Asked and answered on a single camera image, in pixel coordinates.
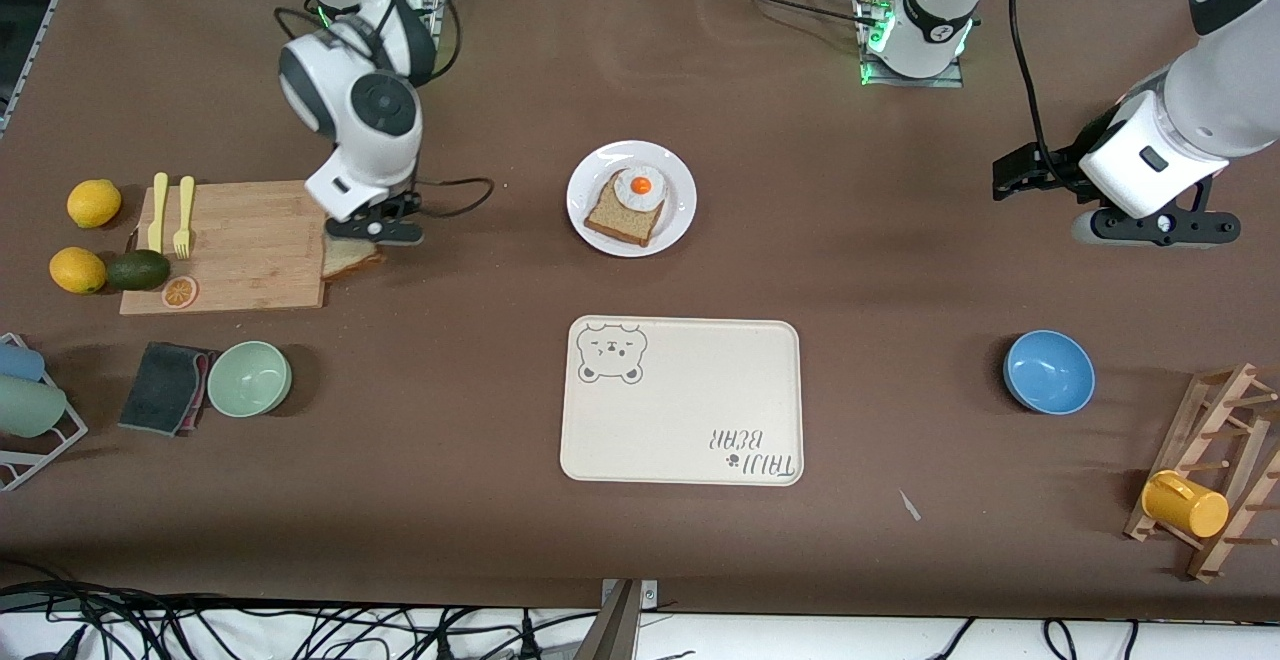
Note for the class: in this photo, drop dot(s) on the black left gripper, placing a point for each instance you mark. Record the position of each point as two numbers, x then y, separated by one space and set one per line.
1062 169

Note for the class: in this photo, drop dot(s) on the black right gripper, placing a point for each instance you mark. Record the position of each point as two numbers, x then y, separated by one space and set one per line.
410 205

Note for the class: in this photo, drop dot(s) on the sandwich top bread slice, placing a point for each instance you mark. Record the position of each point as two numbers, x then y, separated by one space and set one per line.
350 258

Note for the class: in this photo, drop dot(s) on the white round plate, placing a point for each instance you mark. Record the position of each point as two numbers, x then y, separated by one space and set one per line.
680 210

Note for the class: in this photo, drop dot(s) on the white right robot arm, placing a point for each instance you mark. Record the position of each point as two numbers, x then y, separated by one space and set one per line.
360 110

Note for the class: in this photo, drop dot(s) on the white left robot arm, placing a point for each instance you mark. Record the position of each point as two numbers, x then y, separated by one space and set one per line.
1200 100

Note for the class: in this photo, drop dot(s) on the wooden cutting board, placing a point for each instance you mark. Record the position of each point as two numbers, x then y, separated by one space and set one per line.
250 260

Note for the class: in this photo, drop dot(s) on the blue bowl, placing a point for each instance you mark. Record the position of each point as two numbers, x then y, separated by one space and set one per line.
1050 372

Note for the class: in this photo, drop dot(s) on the yellow plastic fork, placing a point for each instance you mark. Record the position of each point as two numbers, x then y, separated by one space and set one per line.
183 230

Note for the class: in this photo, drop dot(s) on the pale green bowl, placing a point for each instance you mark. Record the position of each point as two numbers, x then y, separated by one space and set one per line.
250 378

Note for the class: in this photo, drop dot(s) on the orange slice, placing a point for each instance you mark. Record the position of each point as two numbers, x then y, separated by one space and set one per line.
180 292

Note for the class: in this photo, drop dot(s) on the yellow plastic knife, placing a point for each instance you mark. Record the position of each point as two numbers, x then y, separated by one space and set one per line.
157 215

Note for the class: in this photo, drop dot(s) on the bread slice under egg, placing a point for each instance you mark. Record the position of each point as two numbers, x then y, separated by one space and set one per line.
620 222

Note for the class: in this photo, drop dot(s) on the fried egg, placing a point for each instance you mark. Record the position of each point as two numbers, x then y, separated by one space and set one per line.
640 188

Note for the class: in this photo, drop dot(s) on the dark green avocado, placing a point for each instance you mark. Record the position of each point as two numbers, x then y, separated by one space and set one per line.
137 271

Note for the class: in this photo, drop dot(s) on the grey folded cloth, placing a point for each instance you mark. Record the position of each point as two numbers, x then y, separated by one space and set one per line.
160 388

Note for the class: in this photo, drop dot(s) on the yellow lemon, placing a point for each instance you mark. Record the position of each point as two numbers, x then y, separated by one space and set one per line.
77 271
94 204

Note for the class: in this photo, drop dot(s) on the wooden mug rack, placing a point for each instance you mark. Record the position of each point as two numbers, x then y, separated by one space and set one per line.
1215 415

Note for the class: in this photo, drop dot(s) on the cream bear print tray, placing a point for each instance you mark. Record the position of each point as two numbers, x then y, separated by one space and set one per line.
690 400

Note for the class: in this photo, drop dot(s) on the yellow mug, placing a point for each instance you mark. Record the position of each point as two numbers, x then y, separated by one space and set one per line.
1185 505

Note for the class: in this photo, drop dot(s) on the light blue cup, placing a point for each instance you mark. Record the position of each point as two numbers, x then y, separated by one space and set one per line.
18 362

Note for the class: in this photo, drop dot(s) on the pale green cup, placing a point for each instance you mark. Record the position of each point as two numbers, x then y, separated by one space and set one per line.
30 408

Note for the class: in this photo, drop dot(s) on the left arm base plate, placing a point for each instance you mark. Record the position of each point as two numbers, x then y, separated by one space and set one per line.
950 80

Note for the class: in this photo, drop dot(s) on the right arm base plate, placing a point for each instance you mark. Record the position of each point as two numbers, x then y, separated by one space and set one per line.
432 10

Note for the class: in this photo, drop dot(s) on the aluminium frame profile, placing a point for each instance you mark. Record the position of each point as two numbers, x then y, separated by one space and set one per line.
40 30

